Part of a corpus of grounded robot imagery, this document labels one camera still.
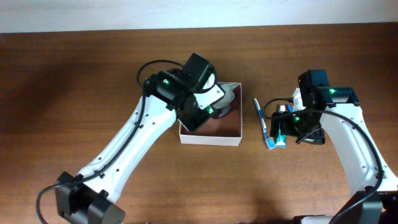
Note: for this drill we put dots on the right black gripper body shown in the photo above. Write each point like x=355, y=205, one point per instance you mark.
x=280, y=123

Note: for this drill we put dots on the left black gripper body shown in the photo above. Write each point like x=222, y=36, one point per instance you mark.
x=219, y=111

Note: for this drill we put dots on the green toothpaste tube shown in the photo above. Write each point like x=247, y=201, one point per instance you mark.
x=281, y=139

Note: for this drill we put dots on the clear soap pump bottle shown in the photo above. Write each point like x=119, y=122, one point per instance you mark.
x=224, y=106

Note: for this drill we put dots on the blue white toothbrush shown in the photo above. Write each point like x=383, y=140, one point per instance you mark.
x=268, y=141

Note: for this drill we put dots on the blue disposable razor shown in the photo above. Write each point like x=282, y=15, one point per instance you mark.
x=289, y=108

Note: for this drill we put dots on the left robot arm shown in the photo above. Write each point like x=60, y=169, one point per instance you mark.
x=185, y=94

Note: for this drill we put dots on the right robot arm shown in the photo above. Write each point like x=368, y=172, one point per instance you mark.
x=319, y=111

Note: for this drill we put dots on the white cardboard box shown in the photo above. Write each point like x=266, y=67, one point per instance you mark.
x=224, y=128

